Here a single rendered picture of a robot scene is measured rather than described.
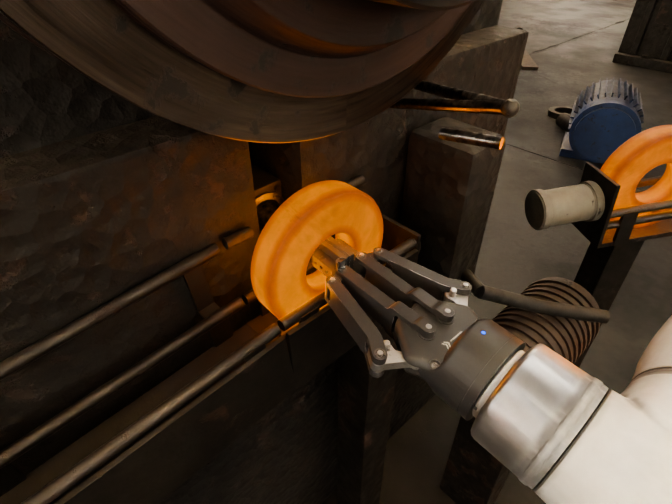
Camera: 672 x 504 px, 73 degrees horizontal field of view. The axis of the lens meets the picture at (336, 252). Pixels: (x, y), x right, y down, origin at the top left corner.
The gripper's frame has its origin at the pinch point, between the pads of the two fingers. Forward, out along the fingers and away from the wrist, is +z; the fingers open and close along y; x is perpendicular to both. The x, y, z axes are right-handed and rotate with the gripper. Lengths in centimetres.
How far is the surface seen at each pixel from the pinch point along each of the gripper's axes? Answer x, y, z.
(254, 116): 16.9, -8.3, -1.6
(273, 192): 1.0, 1.4, 10.1
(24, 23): 23.7, -19.0, -1.0
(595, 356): -73, 87, -23
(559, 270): -75, 117, 2
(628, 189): -3.4, 45.1, -14.9
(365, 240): -0.4, 4.7, -1.4
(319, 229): 3.9, -1.5, -0.9
